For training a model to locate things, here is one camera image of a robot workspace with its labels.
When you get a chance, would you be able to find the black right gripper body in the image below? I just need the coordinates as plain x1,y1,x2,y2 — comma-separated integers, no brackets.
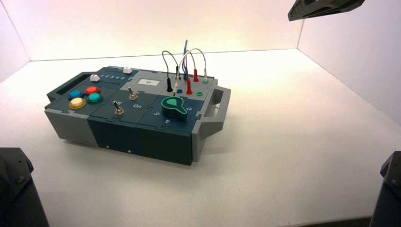
288,0,366,22

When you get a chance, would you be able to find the white jumper wire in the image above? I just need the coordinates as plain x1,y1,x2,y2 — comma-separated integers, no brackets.
173,48,209,96

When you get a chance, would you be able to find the green rotary pointer knob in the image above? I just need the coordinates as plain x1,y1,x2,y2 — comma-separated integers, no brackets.
161,96,189,122

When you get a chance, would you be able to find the small white display window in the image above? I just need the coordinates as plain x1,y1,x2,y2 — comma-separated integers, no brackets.
137,79,160,87

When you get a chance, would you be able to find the grey and teal task box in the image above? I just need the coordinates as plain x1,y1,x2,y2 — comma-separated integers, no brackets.
44,66,232,166

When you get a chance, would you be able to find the green push button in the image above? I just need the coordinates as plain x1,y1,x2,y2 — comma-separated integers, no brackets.
87,93,104,105

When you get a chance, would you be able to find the blue push button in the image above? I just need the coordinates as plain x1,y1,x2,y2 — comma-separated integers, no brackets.
68,90,85,101

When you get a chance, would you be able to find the yellow push button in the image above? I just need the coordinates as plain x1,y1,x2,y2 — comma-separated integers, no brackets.
68,97,87,110

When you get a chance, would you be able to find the blue jumper wire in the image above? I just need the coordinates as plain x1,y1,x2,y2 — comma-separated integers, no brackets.
181,39,190,80

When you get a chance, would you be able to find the red jumper wire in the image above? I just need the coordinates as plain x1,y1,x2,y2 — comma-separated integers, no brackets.
185,52,200,96

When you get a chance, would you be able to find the black jumper wire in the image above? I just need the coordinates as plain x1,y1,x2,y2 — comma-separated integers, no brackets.
161,50,181,93

